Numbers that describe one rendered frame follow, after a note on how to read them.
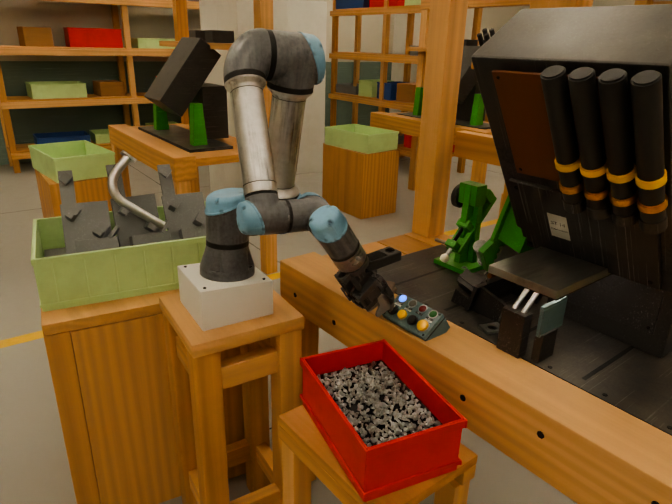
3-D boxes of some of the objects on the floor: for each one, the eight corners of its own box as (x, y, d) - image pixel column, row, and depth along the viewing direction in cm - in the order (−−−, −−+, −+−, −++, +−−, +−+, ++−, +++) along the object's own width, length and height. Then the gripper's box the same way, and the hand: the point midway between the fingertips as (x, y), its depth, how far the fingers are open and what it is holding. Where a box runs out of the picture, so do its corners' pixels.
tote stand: (82, 531, 182) (41, 325, 153) (72, 436, 224) (38, 261, 195) (269, 465, 212) (265, 283, 183) (229, 393, 254) (220, 236, 225)
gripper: (326, 270, 125) (362, 322, 138) (350, 284, 118) (386, 336, 132) (350, 245, 127) (383, 298, 141) (375, 256, 121) (408, 311, 134)
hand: (390, 305), depth 136 cm, fingers closed
